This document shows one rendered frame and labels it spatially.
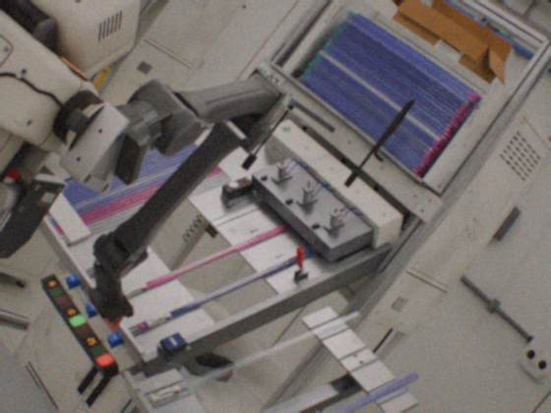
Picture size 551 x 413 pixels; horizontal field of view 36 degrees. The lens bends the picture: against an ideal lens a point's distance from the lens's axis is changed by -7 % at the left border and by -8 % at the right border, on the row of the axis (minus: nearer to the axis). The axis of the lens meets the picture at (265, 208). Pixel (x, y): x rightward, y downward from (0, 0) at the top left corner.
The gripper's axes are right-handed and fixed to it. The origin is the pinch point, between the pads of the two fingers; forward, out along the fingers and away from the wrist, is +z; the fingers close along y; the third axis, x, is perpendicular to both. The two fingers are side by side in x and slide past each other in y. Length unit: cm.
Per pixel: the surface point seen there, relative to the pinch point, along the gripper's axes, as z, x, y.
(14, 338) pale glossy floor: 99, 2, 98
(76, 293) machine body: 39, -10, 51
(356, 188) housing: -4, -74, 7
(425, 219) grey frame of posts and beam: -6, -79, -14
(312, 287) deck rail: 3.9, -47.7, -9.8
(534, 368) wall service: 110, -166, -16
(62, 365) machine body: 53, 3, 39
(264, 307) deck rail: 3.0, -33.9, -9.7
